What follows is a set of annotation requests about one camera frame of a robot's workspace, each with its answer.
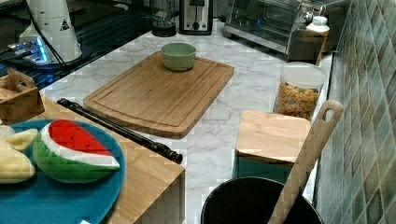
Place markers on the black drawer handle bar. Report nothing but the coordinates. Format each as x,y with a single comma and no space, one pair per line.
156,147

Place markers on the plush yellow banana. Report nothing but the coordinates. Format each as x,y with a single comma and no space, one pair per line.
15,166

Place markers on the silver black toaster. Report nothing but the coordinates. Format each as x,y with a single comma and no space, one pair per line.
195,17

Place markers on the green ceramic bowl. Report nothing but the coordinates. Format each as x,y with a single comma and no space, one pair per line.
178,56

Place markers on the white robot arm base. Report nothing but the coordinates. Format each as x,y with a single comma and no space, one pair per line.
52,33

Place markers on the black blender base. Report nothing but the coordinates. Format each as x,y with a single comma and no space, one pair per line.
163,18

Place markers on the plush watermelon slice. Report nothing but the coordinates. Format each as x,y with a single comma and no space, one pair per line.
67,152

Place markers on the teal canister bamboo lid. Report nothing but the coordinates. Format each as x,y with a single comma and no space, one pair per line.
267,144

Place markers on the wooden caddy box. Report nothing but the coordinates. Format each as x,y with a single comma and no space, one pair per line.
20,98

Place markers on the white lid spice bottle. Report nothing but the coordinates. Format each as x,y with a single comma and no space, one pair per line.
319,27

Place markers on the clear cereal jar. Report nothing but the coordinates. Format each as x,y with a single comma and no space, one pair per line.
298,90

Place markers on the blue round plate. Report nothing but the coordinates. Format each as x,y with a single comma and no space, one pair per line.
43,200

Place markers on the bamboo cutting board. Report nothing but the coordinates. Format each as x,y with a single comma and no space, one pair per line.
153,99

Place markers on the silver toaster oven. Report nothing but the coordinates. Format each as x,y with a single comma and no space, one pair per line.
280,25

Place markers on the wooden spoon handle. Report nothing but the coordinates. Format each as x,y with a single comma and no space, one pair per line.
319,133

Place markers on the black utensil pot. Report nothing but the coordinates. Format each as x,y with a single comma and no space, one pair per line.
251,200

